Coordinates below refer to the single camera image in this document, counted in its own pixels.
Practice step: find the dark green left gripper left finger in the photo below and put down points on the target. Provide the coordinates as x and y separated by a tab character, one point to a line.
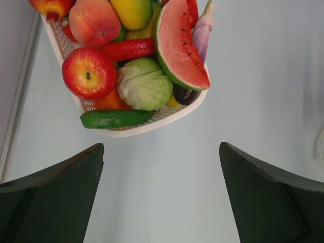
53	204

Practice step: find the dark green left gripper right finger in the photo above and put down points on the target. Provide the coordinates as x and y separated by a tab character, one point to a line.
270	204

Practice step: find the red apple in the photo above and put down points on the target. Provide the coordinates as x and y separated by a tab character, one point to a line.
88	73

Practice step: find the dark purple eggplant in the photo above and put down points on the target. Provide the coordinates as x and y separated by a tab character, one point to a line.
184	96

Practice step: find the green cabbage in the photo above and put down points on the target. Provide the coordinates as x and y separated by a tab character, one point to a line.
143	85

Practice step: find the watermelon slice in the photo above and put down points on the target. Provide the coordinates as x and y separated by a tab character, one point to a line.
176	52

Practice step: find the light purple eggplant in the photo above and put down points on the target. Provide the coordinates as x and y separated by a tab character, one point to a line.
202	30

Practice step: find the yellow green mango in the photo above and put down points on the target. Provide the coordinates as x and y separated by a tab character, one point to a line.
134	14

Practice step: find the green cucumber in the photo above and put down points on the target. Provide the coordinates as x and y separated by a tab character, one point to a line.
113	119

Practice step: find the orange carrot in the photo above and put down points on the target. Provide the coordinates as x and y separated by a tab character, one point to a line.
111	102

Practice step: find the yellow pepper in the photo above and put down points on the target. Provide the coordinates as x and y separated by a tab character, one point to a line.
172	103

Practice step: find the red chili pepper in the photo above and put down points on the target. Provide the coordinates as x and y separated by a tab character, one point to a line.
130	49

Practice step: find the white plastic basket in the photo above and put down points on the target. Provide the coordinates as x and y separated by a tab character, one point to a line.
62	46

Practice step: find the peach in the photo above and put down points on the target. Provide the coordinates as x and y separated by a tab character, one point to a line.
94	23

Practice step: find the red pomegranate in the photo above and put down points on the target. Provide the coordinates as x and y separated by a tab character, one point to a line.
52	9

